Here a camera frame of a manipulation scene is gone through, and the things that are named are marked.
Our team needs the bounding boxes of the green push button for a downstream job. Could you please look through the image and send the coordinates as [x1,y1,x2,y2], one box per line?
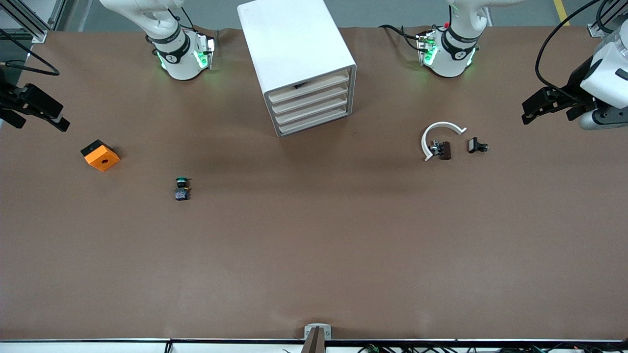
[174,176,192,202]

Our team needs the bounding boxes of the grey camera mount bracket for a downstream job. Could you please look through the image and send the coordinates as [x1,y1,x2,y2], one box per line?
[304,324,332,353]

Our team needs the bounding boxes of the orange block with black side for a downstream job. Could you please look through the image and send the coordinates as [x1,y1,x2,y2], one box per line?
[80,139,121,172]

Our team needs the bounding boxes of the white semicircular bracket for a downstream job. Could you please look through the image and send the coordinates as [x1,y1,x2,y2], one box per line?
[421,122,467,162]

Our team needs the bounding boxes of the aluminium frame profile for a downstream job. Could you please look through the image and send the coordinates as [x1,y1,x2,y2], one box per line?
[0,0,67,44]
[587,0,628,38]

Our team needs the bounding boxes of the black left arm base cable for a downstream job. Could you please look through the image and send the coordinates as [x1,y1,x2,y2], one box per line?
[379,24,425,52]

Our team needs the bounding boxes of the black right arm base cable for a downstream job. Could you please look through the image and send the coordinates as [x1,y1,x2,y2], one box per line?
[167,5,197,32]

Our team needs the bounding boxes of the brown switch with metal terminals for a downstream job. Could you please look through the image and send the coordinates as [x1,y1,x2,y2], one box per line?
[429,140,452,161]

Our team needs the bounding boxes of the black arm base cable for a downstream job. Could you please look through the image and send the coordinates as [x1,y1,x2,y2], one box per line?
[167,5,197,32]
[379,24,425,52]

